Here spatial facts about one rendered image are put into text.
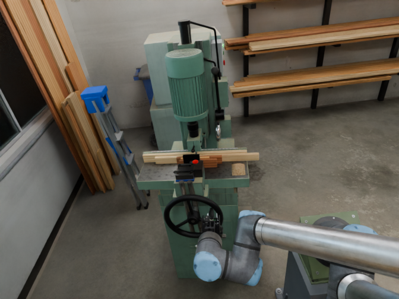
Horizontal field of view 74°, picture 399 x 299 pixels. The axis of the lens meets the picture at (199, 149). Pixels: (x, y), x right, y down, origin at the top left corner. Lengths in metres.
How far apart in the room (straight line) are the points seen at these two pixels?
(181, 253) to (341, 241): 1.27
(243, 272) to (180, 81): 0.81
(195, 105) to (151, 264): 1.37
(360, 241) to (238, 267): 0.38
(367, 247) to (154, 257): 1.75
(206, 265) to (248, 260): 0.14
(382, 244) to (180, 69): 0.93
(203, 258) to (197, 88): 0.73
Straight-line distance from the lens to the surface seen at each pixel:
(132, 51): 3.70
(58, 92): 2.68
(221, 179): 1.39
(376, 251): 0.73
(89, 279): 2.33
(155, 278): 2.15
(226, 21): 3.64
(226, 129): 1.58
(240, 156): 1.49
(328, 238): 0.78
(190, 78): 1.22
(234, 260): 0.94
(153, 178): 1.46
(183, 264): 1.97
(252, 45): 3.26
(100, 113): 2.14
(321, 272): 1.43
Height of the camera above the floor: 1.78
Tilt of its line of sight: 33 degrees down
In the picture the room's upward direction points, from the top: 7 degrees counter-clockwise
